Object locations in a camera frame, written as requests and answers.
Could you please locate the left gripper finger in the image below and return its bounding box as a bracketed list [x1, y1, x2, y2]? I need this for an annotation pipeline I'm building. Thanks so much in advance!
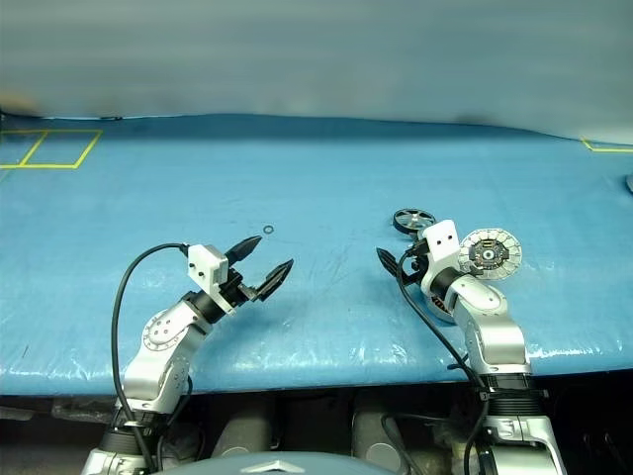
[251, 258, 296, 301]
[228, 236, 262, 271]

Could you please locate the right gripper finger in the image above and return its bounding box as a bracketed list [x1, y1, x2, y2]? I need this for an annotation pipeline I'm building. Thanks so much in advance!
[376, 246, 421, 291]

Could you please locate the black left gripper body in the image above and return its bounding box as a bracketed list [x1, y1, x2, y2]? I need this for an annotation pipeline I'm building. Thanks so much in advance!
[226, 269, 260, 307]

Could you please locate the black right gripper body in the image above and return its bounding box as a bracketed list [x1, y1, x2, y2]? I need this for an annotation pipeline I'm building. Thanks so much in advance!
[405, 238, 432, 278]

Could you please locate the black spoked rotor wheel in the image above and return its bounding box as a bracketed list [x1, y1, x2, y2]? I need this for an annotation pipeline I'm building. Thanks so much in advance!
[393, 207, 434, 236]

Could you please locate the silver motor housing with windings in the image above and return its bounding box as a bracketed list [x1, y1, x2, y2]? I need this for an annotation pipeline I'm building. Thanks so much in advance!
[419, 289, 459, 327]

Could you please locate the grey round motor rotor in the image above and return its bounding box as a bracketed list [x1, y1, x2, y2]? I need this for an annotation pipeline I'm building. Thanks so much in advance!
[457, 228, 523, 282]

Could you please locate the blue plastic table cover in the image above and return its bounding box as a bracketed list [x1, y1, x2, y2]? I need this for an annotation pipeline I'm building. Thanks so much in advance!
[0, 113, 633, 397]

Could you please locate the grey rounded shape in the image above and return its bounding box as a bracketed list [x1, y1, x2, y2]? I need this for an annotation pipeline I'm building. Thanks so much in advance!
[212, 413, 276, 459]
[351, 403, 403, 472]

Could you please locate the grey-blue robot torso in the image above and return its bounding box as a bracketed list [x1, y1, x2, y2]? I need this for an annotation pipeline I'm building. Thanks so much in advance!
[185, 448, 397, 475]

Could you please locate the clear crumpled plastic wrap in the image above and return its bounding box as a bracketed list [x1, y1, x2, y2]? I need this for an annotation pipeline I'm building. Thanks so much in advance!
[48, 398, 116, 423]

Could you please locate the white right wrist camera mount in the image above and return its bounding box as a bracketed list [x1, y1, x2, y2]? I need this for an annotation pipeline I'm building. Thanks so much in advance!
[421, 219, 462, 281]

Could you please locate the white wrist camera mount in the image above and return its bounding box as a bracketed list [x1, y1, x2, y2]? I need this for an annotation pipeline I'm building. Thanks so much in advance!
[421, 219, 462, 281]
[186, 243, 234, 316]

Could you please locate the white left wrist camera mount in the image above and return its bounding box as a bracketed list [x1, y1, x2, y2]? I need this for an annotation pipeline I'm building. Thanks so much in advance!
[186, 243, 234, 316]

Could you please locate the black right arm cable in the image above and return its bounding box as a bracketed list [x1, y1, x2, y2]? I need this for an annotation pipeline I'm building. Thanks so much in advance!
[399, 249, 491, 475]

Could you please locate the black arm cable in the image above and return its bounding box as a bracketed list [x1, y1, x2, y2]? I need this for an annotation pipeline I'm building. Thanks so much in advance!
[399, 249, 491, 475]
[111, 241, 192, 474]

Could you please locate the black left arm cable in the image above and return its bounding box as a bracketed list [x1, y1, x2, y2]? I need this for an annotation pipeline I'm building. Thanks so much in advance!
[111, 241, 192, 474]

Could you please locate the black loose cable under table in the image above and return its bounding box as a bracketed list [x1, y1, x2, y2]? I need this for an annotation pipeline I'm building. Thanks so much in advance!
[379, 413, 452, 472]

